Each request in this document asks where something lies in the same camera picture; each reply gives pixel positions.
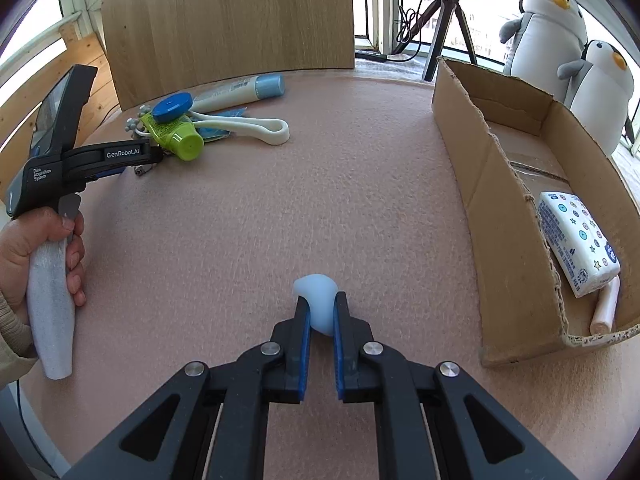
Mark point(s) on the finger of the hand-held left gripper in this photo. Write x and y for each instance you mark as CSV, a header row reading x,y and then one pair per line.
x,y
110,173
156,155

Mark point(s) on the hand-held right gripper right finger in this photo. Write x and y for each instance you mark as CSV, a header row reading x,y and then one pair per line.
x,y
340,345

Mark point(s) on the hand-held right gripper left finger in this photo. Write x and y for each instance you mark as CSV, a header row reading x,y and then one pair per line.
x,y
304,340

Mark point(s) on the small green bottle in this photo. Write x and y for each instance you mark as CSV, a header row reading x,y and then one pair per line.
x,y
172,137

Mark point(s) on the pale blue silicone blob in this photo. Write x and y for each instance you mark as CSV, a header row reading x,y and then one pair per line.
x,y
320,300

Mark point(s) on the blue plastic packet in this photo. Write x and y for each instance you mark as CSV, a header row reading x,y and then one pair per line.
x,y
220,132

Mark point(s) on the cardboard box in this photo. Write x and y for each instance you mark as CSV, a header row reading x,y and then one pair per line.
x,y
500,240

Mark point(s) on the person's left forearm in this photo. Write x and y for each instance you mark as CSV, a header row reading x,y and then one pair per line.
x,y
10,345

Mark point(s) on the person's left hand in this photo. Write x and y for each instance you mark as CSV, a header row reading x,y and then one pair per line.
x,y
15,260

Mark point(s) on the blue round disc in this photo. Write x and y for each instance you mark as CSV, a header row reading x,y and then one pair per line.
x,y
172,107

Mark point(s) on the wooden plank panel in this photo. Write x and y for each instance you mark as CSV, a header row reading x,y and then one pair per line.
x,y
85,65

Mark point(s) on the cream tube with blue cap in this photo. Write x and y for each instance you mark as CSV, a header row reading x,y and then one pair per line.
x,y
235,92

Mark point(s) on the white roller massager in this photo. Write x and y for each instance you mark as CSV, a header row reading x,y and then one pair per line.
x,y
270,132

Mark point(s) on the light wooden board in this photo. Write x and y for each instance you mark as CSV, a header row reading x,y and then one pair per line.
x,y
225,20

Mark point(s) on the black flat object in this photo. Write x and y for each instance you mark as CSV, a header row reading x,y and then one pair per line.
x,y
371,56

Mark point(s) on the white patterned tissue pack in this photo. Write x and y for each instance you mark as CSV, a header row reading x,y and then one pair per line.
x,y
575,240

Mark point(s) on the small white tube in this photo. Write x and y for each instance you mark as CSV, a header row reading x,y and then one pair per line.
x,y
605,310

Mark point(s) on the black tripod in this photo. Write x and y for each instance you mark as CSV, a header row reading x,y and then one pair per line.
x,y
445,20

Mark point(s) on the small penguin plush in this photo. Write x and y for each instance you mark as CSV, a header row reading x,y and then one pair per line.
x,y
600,95

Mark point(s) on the large penguin plush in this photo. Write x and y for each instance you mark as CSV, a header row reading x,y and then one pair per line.
x,y
545,45

